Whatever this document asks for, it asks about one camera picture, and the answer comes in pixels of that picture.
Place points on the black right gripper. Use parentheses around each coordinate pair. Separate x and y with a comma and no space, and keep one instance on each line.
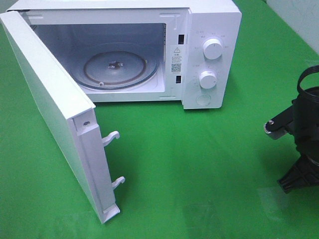
(305,171)

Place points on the round door release button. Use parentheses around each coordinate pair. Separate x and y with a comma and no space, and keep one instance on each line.
(203,99)

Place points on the white microwave knob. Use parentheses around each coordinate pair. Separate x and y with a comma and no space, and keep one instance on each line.
(212,48)
(207,79)

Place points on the white microwave door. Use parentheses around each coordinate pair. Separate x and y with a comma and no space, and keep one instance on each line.
(68,113)

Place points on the white microwave oven body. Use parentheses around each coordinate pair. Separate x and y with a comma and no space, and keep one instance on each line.
(175,29)

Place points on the glass microwave turntable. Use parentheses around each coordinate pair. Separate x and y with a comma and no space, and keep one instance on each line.
(114,66)

